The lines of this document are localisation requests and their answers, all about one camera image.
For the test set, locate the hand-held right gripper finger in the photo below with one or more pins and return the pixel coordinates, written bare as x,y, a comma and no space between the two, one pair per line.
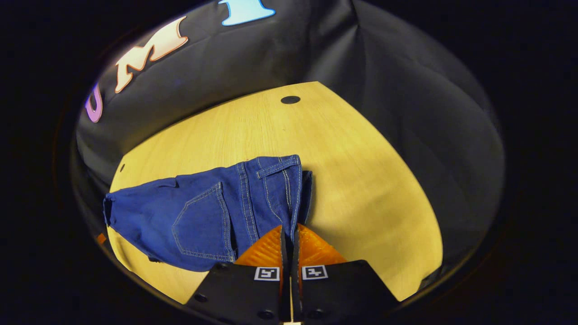
284,246
295,246

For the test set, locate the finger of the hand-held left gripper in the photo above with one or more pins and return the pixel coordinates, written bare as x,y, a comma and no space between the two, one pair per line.
101,239

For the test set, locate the blue denim jeans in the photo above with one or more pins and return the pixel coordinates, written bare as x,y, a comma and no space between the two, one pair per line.
203,212

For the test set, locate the black backdrop cloth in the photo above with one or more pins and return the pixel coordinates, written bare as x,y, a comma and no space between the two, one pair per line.
406,113

